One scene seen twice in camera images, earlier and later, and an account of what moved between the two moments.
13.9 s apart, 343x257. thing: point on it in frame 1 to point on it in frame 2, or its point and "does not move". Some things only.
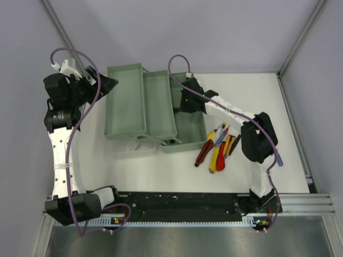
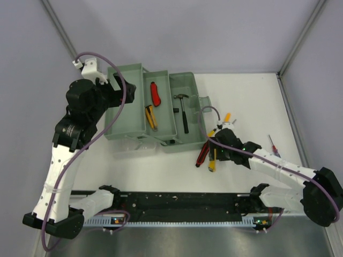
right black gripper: x=182 y=108 to x=219 y=155
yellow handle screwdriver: x=211 y=135 does not move
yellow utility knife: x=213 y=164 does not move
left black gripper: x=92 y=88 to x=117 y=95
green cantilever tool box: x=140 y=104 does not move
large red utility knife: x=208 y=147 does not move
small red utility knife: x=221 y=163 to x=156 y=99
